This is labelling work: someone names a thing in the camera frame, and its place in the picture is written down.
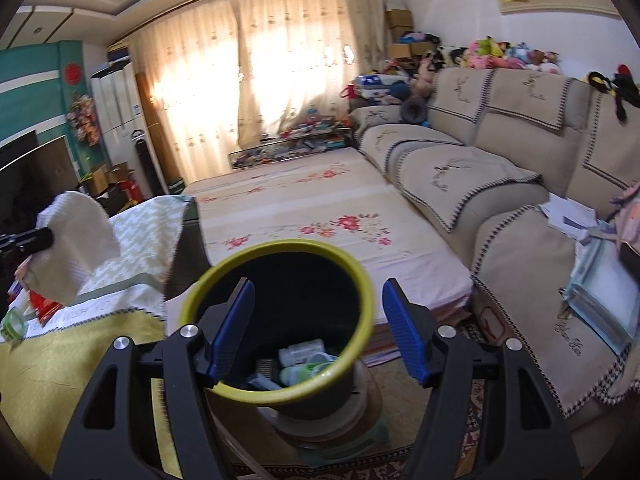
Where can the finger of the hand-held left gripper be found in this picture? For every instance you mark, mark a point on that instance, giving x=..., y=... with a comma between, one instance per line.
x=30, y=240

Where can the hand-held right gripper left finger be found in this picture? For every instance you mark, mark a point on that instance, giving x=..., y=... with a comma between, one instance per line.
x=230, y=330

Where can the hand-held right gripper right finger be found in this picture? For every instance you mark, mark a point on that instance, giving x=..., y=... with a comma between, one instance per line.
x=405, y=335

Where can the white cloth towel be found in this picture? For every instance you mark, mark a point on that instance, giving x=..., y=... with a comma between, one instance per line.
x=75, y=240

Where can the red box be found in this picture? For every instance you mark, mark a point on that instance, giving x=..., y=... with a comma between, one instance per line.
x=45, y=305

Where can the black bin with yellow rim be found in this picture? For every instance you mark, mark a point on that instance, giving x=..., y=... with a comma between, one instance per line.
x=280, y=280

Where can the white pill bottle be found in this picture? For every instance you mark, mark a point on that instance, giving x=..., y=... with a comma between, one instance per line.
x=300, y=351

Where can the white instant noodle cup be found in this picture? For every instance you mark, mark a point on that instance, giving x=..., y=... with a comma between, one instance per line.
x=310, y=371

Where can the large curved television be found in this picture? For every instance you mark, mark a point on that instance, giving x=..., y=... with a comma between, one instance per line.
x=30, y=185

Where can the black flat television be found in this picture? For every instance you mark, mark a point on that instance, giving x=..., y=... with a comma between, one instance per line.
x=17, y=146

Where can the open cardboard boxes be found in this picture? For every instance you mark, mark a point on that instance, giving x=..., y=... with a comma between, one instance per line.
x=107, y=177

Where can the round stool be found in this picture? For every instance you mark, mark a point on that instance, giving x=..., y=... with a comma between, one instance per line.
x=345, y=430

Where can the red fire extinguisher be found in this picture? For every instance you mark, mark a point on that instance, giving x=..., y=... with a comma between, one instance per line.
x=135, y=190

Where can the artificial flower wreath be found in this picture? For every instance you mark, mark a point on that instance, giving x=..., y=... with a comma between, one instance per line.
x=84, y=120

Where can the black and white tower fan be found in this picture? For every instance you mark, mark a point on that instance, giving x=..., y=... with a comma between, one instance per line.
x=141, y=165

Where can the floral bed sheet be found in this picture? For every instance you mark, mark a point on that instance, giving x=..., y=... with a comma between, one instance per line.
x=300, y=195

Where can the dark green box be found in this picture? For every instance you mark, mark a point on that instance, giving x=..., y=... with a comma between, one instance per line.
x=176, y=186

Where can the beige sofa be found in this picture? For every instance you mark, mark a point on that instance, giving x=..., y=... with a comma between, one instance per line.
x=500, y=210

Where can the cluttered glass coffee table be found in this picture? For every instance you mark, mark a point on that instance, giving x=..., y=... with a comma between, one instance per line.
x=300, y=145

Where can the stack of pale booklets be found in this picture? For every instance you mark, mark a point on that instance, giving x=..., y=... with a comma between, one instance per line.
x=600, y=300

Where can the loose white papers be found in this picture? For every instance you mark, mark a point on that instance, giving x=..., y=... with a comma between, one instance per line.
x=567, y=212

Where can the box on air conditioner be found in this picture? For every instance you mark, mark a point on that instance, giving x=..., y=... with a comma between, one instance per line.
x=119, y=54

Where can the cream embroidered curtain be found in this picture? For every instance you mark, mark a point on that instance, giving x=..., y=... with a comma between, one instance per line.
x=310, y=50
x=190, y=100

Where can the grey round pillow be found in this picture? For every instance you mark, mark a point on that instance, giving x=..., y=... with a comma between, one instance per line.
x=414, y=110

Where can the blue patterned bag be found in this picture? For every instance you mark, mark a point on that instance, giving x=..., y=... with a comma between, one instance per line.
x=377, y=86

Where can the pile of plush toys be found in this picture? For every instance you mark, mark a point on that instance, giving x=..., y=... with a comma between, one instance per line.
x=490, y=52

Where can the stack of cardboard boxes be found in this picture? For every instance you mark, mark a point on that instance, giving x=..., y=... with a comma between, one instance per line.
x=400, y=22

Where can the black and red plush toy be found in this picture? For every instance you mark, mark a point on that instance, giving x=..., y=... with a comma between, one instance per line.
x=617, y=85

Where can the red round wall decoration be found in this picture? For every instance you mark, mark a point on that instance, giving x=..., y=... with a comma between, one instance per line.
x=73, y=73

